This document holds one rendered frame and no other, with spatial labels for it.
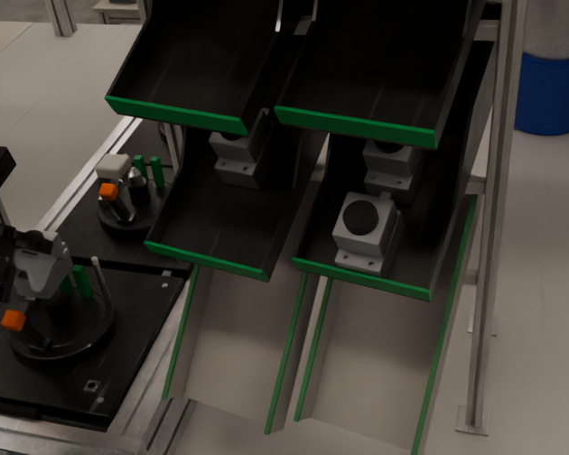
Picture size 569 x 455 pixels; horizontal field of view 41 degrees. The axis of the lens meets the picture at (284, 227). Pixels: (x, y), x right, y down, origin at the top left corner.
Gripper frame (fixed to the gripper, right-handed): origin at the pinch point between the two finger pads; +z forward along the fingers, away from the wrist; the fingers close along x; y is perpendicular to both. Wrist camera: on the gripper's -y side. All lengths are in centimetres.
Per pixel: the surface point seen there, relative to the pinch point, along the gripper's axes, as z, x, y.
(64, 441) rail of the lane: 1.0, 7.6, 21.7
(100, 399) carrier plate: 3.4, 10.0, 16.6
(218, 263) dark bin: -13.8, 28.4, 0.9
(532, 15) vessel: 50, 55, -55
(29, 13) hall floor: 283, -223, -166
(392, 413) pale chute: 1.7, 44.3, 12.9
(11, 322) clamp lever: -3.1, 0.5, 9.2
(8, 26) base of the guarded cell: 90, -82, -69
